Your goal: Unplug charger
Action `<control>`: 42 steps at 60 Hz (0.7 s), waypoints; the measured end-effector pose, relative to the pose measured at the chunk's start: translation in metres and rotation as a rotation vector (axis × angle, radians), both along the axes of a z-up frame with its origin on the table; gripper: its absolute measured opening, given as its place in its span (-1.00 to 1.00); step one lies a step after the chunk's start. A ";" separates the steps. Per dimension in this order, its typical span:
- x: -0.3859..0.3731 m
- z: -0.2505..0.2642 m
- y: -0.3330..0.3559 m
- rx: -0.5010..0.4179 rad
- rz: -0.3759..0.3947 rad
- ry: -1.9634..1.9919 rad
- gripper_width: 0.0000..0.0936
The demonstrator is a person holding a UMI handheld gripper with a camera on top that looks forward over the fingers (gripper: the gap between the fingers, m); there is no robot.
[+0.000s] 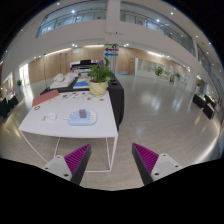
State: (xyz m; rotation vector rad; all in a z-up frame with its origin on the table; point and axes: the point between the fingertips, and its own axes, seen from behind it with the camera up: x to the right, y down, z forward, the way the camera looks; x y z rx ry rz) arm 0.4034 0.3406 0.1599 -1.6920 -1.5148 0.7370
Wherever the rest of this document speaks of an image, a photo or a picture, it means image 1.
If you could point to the light blue power strip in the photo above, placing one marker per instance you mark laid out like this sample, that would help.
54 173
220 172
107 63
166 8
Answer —
75 119

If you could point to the black chair right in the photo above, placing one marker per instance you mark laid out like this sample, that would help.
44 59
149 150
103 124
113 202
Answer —
205 104

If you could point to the potted green plant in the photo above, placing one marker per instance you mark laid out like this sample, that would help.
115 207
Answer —
99 76

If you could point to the blue tray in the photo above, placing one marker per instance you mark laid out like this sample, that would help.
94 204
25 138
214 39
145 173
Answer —
80 85

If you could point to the direction signpost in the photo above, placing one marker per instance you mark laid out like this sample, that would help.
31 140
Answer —
111 51

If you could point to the black piano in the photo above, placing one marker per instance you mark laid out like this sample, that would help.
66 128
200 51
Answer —
83 64

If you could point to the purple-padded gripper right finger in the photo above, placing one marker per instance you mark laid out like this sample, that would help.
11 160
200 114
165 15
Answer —
153 166

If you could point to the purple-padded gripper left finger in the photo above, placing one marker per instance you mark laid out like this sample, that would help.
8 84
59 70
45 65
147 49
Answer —
72 166

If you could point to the distant potted plant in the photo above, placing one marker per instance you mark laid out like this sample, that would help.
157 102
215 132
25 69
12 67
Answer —
158 70

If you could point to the white metal-frame table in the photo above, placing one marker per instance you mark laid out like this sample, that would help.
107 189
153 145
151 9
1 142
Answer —
50 119

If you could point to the grey charger plug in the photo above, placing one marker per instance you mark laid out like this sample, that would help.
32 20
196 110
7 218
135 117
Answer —
82 113

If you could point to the white plush object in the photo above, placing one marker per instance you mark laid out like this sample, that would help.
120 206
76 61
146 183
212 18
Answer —
59 77

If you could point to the red board mat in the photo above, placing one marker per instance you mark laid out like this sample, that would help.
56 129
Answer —
44 97

